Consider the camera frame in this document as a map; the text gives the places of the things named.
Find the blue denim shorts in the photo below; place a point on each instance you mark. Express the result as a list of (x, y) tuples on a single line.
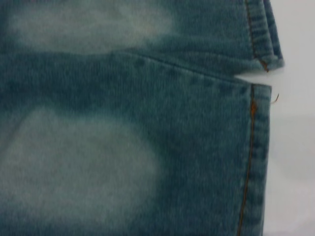
[(123, 127)]

